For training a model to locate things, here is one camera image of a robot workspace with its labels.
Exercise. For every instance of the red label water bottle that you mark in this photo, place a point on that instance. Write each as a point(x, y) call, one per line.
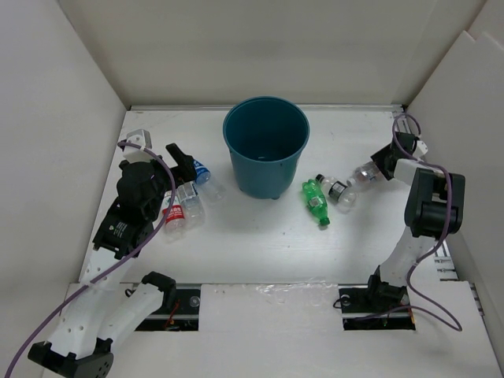
point(175, 222)

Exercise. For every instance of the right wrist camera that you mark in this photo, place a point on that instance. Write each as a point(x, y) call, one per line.
point(420, 149)

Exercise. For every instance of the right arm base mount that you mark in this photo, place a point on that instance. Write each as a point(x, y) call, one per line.
point(362, 314)

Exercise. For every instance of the clear white cap bottle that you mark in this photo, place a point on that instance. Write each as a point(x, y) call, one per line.
point(191, 205)

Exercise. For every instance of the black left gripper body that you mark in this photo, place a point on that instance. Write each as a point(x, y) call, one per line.
point(161, 168)

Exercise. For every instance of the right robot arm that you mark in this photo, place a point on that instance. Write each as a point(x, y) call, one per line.
point(434, 209)

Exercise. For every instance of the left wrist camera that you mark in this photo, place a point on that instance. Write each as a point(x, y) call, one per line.
point(141, 138)

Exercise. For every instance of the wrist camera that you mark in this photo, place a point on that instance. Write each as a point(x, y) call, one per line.
point(420, 149)
point(141, 138)

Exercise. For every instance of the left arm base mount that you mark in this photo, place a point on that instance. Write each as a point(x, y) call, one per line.
point(181, 316)

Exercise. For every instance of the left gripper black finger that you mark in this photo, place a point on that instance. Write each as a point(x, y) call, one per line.
point(184, 171)
point(161, 184)

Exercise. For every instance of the blue label water bottle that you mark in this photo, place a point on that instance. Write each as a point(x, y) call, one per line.
point(207, 184)

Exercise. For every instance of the teal plastic bin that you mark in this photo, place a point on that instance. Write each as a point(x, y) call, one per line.
point(265, 137)

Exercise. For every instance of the clear water bottle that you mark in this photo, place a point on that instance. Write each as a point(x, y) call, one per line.
point(364, 177)

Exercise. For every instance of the black cap clear bottle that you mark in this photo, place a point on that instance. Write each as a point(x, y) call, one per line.
point(337, 192)

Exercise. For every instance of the green plastic bottle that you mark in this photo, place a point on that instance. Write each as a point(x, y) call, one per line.
point(316, 202)

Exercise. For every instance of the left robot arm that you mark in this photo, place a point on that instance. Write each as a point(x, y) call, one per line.
point(89, 333)

